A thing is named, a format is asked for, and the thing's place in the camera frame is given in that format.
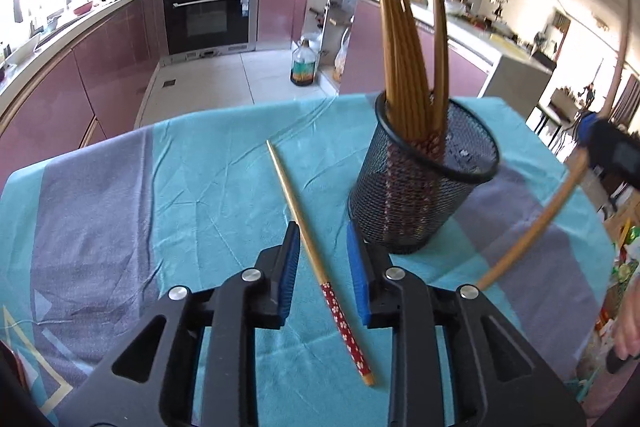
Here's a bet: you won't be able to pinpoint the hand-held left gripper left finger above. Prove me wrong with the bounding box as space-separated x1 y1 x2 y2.
60 221 302 427

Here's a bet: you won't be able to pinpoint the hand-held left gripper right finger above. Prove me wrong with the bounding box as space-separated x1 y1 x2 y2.
346 221 586 427

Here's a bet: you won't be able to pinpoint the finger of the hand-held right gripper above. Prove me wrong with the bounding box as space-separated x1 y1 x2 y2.
577 114 640 190

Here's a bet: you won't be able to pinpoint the red-handled wooden chopstick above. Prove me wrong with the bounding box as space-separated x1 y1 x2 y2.
474 0 633 292
265 139 376 388

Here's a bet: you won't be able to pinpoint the black mesh utensil holder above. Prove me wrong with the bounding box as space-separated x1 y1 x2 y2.
347 91 501 255

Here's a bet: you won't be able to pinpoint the bunch of wooden chopsticks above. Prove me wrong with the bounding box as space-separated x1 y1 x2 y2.
369 0 453 152

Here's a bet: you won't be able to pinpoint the person's right forearm pink sleeve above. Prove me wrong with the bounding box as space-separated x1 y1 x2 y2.
582 357 640 419

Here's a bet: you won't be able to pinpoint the person's right hand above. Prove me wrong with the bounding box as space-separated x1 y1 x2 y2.
614 277 640 360

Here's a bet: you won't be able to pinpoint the teal and grey tablecloth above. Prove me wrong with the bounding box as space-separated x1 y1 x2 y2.
0 92 616 427

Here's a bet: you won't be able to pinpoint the cooking oil bottle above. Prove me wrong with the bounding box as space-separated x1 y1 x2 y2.
290 38 319 88

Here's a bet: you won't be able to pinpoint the clear plastic bag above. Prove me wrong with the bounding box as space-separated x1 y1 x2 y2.
332 29 351 82

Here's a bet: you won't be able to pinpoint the purple kitchen island cabinets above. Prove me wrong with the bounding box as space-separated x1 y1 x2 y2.
340 0 488 100

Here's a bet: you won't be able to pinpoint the purple corner cabinet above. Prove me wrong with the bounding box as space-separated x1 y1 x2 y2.
257 0 311 52

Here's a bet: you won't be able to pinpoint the black built-in oven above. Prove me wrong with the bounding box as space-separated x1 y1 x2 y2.
161 0 260 58

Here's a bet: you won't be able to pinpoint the purple window-side kitchen cabinets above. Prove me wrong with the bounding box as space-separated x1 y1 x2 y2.
0 0 166 172

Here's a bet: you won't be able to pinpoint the white bowl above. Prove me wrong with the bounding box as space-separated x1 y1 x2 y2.
5 34 42 68

